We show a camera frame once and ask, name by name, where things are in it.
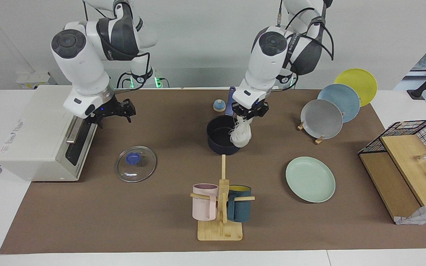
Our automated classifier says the light wooden board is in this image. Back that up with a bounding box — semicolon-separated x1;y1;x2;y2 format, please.
379;135;426;207

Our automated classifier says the teal mug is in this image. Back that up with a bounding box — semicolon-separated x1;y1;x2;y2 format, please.
227;185;252;222

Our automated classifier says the glass lid with blue knob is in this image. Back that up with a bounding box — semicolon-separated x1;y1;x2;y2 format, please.
115;146;158;183

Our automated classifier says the white vermicelli bundle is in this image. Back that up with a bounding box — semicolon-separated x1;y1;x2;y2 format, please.
229;115;253;148

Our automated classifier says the wooden plate rack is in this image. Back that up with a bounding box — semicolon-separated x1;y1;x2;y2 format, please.
297;111;345;144

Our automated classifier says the pink mug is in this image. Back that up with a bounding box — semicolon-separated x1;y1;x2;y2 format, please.
192;184;219;221

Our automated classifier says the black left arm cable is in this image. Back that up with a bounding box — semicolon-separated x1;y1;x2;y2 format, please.
278;0;335;61

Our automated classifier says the wooden mug tree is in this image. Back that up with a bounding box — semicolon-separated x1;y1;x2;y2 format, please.
190;154;255;241

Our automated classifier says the mint green plate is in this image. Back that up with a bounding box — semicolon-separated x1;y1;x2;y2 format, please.
285;157;336;203

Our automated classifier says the white toaster oven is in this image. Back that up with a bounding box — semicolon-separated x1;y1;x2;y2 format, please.
0;85;99;181

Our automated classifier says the brown cardboard sheet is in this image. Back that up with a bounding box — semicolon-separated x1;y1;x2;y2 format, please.
359;152;422;222

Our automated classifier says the grey plate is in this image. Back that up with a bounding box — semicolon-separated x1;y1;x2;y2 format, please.
301;99;344;140

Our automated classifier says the black base cable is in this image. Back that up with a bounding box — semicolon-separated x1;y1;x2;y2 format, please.
116;71;134;89

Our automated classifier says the light blue plate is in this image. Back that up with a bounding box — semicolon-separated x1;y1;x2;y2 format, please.
317;84;361;123

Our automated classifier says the white box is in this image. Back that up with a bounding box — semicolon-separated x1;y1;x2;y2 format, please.
16;72;51;90

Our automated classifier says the dark blue saucepan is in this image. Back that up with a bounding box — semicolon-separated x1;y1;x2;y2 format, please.
206;87;252;156

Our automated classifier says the brown table mat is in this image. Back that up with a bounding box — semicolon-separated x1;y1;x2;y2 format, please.
0;89;426;255

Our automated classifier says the yellow plate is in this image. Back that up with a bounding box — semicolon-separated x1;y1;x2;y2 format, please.
334;68;378;108

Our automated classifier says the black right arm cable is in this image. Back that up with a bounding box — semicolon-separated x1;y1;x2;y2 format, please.
117;52;152;90

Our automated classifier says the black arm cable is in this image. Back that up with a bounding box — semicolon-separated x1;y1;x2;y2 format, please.
117;52;152;90
278;0;335;61

